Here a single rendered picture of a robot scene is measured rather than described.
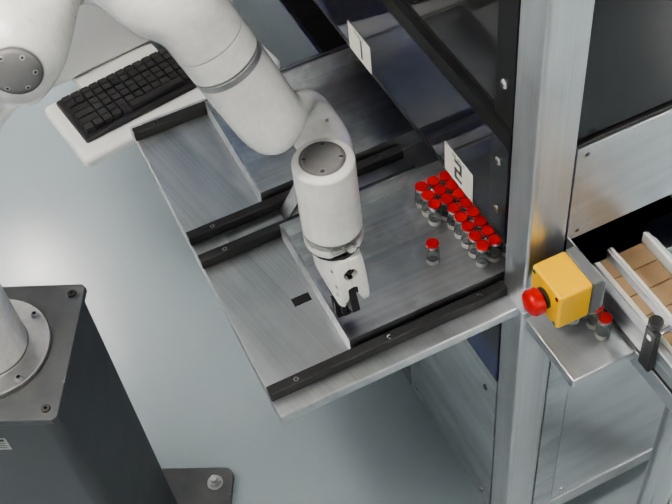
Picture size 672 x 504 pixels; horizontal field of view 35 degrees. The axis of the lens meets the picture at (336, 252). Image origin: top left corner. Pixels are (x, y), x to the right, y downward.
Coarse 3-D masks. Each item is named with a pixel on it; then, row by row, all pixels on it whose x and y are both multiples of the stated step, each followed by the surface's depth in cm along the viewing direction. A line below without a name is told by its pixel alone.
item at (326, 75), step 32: (320, 64) 198; (352, 64) 200; (352, 96) 194; (384, 96) 193; (224, 128) 192; (352, 128) 189; (384, 128) 188; (256, 160) 186; (288, 160) 185; (256, 192) 179
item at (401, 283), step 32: (384, 192) 177; (288, 224) 172; (384, 224) 174; (416, 224) 173; (384, 256) 170; (416, 256) 169; (448, 256) 169; (320, 288) 163; (384, 288) 166; (416, 288) 165; (448, 288) 165; (480, 288) 162; (352, 320) 162; (384, 320) 162
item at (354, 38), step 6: (348, 24) 182; (348, 30) 183; (354, 30) 180; (354, 36) 182; (360, 36) 179; (354, 42) 183; (354, 48) 184; (366, 48) 178; (360, 54) 182; (366, 54) 179; (360, 60) 184; (366, 60) 181; (366, 66) 182
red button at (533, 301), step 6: (534, 288) 147; (522, 294) 148; (528, 294) 146; (534, 294) 146; (540, 294) 146; (522, 300) 148; (528, 300) 146; (534, 300) 146; (540, 300) 146; (528, 306) 147; (534, 306) 146; (540, 306) 146; (546, 306) 146; (528, 312) 148; (534, 312) 146; (540, 312) 146
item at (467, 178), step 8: (448, 152) 162; (448, 160) 163; (456, 160) 160; (448, 168) 165; (464, 168) 158; (464, 176) 160; (472, 176) 156; (464, 184) 161; (472, 184) 158; (464, 192) 162; (472, 192) 159; (472, 200) 161
